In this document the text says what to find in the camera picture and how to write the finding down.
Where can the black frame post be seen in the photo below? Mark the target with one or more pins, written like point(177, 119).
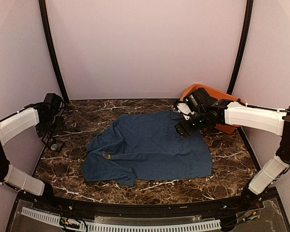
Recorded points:
point(51, 50)
point(241, 47)

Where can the black clothing in basin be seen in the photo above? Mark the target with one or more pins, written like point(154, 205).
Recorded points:
point(203, 95)

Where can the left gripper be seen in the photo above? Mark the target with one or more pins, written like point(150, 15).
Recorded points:
point(60, 125)

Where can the blue t-shirt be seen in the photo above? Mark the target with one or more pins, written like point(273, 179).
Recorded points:
point(146, 147)

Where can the black front rail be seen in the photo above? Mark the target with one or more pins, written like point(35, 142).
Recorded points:
point(227, 207)

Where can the right black frame post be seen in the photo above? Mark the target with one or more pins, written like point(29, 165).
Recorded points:
point(241, 47)

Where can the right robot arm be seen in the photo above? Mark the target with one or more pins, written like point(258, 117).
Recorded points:
point(268, 129)

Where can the left black frame post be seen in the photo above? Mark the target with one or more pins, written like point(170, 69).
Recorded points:
point(51, 50)

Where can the round yellow grey brooch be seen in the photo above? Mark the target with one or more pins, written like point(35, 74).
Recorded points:
point(106, 155)

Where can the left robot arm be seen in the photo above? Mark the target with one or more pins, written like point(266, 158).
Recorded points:
point(46, 117)

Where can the white slotted cable duct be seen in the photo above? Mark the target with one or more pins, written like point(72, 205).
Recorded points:
point(114, 224)

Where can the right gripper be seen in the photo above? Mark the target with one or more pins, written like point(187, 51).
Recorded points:
point(189, 130)

